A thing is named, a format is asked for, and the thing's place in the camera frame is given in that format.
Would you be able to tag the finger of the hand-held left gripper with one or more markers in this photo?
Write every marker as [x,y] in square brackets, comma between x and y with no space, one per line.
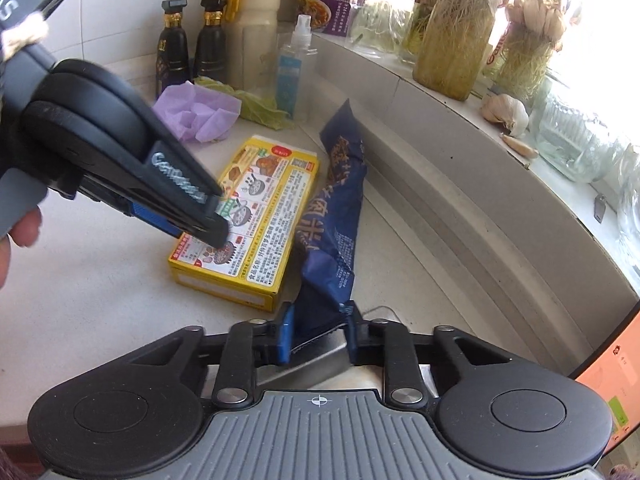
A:
[155,217]
[185,175]

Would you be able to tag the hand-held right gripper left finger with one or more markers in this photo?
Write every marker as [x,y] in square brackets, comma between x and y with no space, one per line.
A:
[286,335]

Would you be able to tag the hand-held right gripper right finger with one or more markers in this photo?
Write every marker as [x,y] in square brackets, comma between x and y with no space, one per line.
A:
[351,340]

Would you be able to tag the yellow printed box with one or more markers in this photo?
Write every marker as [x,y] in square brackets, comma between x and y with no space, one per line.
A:
[280,200]

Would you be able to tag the dark blue snack bag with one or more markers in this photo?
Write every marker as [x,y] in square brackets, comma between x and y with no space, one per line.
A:
[335,210]

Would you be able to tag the person's left hand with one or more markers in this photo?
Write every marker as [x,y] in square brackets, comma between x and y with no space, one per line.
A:
[22,230]

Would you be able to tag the steel sink edge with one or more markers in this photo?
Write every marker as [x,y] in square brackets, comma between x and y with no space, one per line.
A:
[320,360]

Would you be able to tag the purple disposable glove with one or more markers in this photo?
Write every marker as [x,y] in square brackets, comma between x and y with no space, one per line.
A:
[200,110]

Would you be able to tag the crumpled green cabbage leaf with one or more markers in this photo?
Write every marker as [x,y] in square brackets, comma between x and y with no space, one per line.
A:
[255,105]

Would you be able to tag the dark sauce bottle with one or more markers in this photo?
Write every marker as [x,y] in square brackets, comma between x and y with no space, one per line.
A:
[210,50]
[172,55]

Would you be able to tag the small clear spray bottle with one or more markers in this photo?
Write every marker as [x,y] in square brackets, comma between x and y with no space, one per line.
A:
[292,80]

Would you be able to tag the white bottle with yellow cap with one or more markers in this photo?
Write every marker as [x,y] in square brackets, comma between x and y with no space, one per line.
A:
[255,20]

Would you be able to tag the purple instant noodle cup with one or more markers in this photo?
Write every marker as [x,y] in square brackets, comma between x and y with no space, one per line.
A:
[330,5]

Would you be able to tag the loose garlic clove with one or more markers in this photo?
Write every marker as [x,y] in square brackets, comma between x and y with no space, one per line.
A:
[520,146]

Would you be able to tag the orange screen device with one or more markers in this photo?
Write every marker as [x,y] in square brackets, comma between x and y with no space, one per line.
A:
[615,375]

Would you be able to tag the loose garlic bulb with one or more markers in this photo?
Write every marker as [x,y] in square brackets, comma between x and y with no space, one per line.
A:
[505,112]

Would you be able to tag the small metal clip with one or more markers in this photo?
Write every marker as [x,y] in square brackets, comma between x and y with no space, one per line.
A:
[600,208]

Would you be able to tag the ribbed clear glass jar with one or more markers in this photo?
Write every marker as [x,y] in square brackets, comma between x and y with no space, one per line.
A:
[575,140]

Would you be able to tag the purple knit clothing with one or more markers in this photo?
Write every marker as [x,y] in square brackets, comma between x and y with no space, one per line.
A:
[625,472]

